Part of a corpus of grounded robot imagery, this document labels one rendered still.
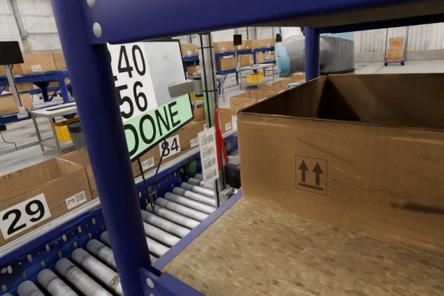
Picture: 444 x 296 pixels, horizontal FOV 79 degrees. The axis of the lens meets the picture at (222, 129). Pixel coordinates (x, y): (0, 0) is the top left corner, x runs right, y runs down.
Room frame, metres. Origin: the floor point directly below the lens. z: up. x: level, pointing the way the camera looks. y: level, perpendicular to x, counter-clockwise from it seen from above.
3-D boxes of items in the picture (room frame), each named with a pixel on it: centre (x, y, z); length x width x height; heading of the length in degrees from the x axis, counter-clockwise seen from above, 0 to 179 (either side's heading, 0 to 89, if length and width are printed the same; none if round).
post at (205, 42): (0.95, 0.02, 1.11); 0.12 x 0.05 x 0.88; 143
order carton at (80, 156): (1.37, 0.62, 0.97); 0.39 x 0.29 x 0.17; 143
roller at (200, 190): (1.33, 0.07, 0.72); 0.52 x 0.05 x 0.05; 53
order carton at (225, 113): (1.99, 0.15, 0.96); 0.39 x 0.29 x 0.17; 143
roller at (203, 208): (1.23, 0.15, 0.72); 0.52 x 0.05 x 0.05; 53
